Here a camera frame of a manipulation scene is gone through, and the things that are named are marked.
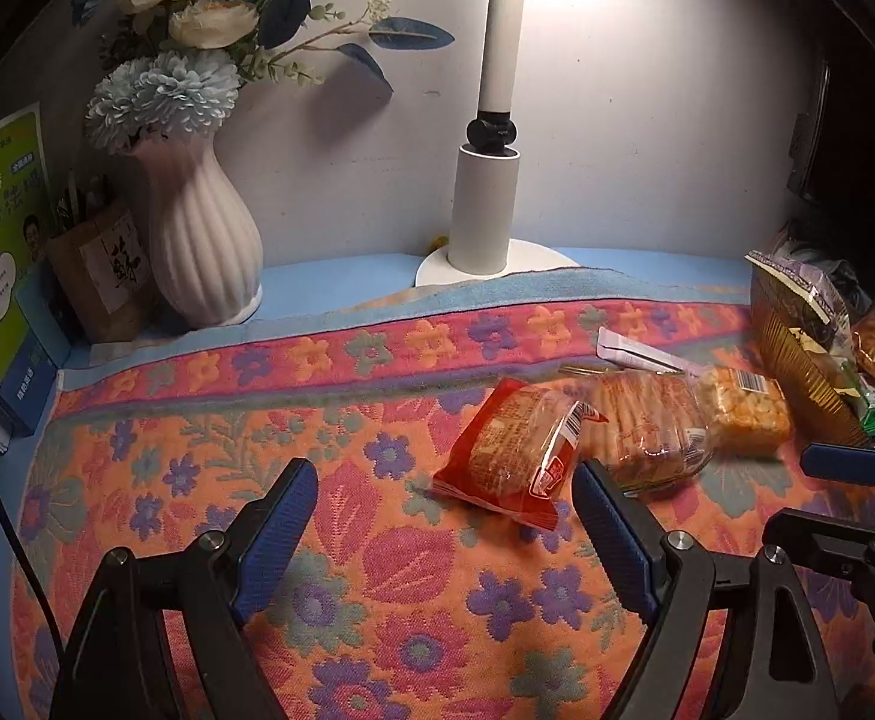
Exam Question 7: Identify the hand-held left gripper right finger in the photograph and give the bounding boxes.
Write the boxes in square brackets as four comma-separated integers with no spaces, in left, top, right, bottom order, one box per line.
[572,459,843,720]

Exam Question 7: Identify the purple and white snack packet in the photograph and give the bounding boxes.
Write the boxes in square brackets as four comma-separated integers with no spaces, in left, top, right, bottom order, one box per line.
[744,247,854,331]

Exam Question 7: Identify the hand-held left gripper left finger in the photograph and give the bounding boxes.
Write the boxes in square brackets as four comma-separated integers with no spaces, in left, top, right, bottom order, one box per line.
[47,457,320,720]

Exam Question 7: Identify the brown square pen holder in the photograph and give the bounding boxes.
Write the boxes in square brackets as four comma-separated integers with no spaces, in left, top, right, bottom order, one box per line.
[46,199,155,342]

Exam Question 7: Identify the white ribbed vase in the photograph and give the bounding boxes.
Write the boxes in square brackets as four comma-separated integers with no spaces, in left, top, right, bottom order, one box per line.
[126,127,266,329]

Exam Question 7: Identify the red cake packet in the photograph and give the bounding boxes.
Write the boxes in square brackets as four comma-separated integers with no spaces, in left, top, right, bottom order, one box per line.
[433,377,609,530]

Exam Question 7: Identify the floral woven cloth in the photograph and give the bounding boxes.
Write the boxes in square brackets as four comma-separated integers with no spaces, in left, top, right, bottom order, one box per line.
[10,266,875,720]

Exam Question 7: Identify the clear packet of bread fingers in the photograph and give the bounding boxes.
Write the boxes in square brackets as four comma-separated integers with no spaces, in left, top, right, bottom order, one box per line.
[561,364,715,496]

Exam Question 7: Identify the artificial flower bouquet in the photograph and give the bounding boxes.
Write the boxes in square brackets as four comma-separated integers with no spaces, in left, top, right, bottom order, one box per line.
[70,0,457,155]

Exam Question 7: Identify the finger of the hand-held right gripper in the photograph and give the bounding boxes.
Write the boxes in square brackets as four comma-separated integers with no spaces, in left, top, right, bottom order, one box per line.
[761,506,875,578]
[798,431,875,500]

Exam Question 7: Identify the pink sachet stick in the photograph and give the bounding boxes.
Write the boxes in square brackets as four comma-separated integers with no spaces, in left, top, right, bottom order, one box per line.
[596,326,708,376]

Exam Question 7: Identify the brown wicker basket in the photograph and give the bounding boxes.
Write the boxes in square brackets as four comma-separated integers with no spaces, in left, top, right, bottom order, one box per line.
[748,251,875,451]

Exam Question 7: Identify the black cable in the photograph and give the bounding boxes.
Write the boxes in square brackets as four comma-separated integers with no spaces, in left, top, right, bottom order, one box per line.
[0,367,67,691]

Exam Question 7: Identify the orange square cake packet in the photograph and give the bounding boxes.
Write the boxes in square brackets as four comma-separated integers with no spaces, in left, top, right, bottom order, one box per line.
[696,366,792,458]

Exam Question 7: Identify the white desk lamp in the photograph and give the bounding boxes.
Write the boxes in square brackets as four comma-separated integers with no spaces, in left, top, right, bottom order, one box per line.
[414,0,582,290]

